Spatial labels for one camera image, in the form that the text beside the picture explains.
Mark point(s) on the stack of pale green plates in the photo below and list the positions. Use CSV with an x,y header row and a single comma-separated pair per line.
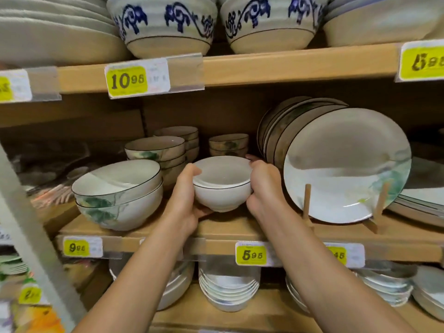
x,y
12,267

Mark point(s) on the person's right forearm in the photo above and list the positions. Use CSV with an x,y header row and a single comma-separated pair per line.
x,y
333,284

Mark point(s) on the wooden plate rack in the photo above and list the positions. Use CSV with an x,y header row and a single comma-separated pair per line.
x,y
307,201

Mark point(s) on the white price tag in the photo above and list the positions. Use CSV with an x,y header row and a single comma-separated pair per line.
x,y
4,236

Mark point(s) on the person's left hand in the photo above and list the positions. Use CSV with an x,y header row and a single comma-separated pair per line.
x,y
182,208

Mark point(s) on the blue patterned white bowl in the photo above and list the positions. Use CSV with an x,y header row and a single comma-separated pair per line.
x,y
270,43
166,46

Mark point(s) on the stack of large white bowls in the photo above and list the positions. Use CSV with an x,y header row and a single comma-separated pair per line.
x,y
180,284

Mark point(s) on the person's left forearm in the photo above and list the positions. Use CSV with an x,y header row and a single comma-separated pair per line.
x,y
131,287

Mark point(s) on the bundle of pink ceramic spoons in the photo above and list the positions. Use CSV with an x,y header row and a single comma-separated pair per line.
x,y
52,197

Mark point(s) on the person's right hand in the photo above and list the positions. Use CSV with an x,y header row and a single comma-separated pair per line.
x,y
267,190

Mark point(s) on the yellow bear divided plate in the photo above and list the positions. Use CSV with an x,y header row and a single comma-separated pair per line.
x,y
41,322

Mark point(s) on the row of black-rimmed floral plates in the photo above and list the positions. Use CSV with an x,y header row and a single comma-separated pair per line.
x,y
347,169

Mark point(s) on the yellow price tag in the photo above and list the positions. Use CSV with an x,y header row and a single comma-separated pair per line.
x,y
126,81
250,254
76,247
14,88
421,62
338,255

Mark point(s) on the stack of large white dishes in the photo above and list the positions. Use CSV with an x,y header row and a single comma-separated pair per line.
x,y
52,45

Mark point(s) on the green sign price tag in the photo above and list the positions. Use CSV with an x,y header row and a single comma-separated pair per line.
x,y
29,295

